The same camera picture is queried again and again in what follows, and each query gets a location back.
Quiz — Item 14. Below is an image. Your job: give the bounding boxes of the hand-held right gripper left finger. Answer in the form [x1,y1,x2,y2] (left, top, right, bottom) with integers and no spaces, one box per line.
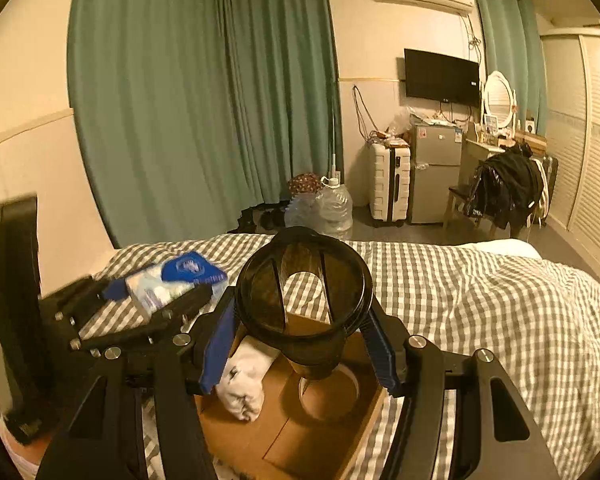
[35,285,239,480]

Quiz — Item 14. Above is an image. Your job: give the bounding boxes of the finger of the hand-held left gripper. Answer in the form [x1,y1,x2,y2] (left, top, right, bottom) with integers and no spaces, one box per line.
[69,284,216,361]
[39,275,131,328]

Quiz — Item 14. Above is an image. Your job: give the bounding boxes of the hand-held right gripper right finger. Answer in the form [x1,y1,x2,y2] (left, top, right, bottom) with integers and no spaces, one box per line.
[358,301,562,480]

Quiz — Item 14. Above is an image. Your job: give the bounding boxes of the blue and white tissue packet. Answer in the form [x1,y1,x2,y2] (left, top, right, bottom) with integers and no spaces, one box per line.
[125,251,229,317]

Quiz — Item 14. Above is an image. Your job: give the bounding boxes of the dark translucent plastic cup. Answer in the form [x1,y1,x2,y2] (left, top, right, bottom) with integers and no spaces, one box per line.
[235,226,376,423]

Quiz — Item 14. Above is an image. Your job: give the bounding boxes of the brown cardboard box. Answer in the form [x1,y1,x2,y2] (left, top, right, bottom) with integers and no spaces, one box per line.
[195,310,388,480]

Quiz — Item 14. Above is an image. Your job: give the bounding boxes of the person's left forearm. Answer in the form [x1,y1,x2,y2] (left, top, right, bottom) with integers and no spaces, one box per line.
[0,422,51,480]

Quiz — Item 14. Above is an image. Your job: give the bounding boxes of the white cloth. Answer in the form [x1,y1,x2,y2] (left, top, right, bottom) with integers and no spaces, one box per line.
[215,335,281,423]

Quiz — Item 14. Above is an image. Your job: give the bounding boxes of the black shoes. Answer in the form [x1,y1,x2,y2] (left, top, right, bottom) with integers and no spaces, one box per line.
[236,201,291,234]

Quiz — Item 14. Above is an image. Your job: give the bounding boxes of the large clear water jug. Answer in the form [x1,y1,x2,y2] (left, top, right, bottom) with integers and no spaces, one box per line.
[314,177,354,241]

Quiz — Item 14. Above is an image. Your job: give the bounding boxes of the empty clear plastic bottle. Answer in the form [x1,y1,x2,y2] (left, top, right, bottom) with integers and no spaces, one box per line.
[284,192,321,231]

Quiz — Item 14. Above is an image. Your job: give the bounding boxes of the white pillow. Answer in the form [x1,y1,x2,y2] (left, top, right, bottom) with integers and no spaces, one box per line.
[457,238,542,262]

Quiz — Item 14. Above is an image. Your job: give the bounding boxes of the wooden chair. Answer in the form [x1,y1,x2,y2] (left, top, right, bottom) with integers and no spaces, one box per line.
[441,152,548,241]

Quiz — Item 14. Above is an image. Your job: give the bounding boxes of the white suitcase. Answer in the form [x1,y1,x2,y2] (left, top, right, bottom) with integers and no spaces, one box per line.
[368,141,412,223]

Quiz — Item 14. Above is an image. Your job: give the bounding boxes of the patterned fabric bag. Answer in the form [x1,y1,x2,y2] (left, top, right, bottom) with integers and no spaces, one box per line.
[287,172,327,197]

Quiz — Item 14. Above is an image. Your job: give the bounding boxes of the silver mini fridge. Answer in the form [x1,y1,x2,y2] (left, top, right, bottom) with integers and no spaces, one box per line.
[408,124,464,225]

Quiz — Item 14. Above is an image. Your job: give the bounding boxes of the wide green curtain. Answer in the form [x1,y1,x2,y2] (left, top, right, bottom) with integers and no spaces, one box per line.
[66,0,344,249]

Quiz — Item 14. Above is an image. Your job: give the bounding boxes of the black jacket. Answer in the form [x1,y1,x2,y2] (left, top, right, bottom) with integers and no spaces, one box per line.
[471,151,546,232]

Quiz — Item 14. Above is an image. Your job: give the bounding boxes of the white dressing table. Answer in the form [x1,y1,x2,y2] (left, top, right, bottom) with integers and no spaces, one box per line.
[460,136,521,191]

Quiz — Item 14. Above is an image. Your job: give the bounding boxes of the clear plastic bag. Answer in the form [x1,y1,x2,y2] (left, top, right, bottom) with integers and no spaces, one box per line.
[386,106,417,137]

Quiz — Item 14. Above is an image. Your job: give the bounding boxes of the white oval mirror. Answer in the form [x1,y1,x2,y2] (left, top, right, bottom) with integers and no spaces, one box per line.
[482,70,517,132]

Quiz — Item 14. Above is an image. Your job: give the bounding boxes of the white louvred wardrobe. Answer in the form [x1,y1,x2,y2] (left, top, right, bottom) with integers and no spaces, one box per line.
[539,26,600,283]

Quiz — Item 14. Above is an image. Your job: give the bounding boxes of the narrow green curtain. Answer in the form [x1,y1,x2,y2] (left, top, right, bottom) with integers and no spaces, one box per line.
[470,0,549,137]

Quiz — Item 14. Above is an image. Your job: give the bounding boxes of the hanging wall cables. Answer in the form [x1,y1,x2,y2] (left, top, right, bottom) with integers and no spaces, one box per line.
[351,84,378,142]

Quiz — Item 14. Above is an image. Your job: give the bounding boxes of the black wall television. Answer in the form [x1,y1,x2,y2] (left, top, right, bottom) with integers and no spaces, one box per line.
[403,48,482,108]

